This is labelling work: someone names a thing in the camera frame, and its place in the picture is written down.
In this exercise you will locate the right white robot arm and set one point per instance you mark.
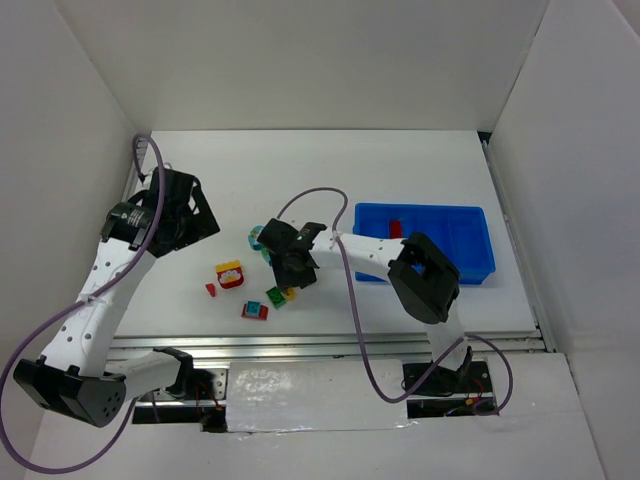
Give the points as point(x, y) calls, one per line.
point(425, 281)

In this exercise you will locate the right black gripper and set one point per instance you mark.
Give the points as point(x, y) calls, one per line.
point(286, 265)

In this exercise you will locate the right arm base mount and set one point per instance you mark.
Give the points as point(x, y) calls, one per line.
point(442, 394)

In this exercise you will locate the teal flower lego piece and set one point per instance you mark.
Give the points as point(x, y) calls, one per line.
point(253, 238)

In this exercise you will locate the red yellow flower lego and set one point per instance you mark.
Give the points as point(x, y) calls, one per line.
point(230, 274)

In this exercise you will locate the red yellow lego brick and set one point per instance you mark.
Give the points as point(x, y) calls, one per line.
point(395, 229)

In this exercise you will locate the blue plastic sorting bin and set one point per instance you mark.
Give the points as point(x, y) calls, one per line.
point(460, 232)

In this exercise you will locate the white foam board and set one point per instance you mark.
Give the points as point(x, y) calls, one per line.
point(326, 395)

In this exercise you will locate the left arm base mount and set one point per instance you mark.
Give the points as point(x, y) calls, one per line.
point(203, 406)

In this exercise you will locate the red teal lego stack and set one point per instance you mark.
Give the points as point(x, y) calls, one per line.
point(255, 310)

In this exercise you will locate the green teal lego stack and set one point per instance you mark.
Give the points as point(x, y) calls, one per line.
point(266, 256)

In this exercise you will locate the small red slope lego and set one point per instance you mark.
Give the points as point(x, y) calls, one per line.
point(211, 289)

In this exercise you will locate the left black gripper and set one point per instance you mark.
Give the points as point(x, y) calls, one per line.
point(195, 215)

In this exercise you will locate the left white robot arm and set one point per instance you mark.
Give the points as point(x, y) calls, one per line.
point(71, 376)

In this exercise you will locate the green square lego brick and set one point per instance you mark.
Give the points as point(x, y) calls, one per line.
point(276, 297)

